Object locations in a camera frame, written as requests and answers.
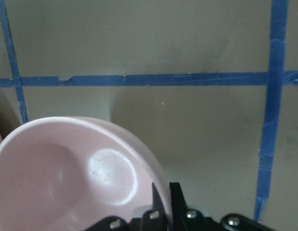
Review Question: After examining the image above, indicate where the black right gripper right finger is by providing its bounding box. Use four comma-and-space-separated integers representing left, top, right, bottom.
169, 182, 209, 231

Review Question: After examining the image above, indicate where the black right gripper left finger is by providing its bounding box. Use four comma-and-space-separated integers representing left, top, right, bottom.
141, 183, 168, 231

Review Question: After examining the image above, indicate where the pink bowl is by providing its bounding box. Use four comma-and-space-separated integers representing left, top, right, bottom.
0, 117, 173, 231

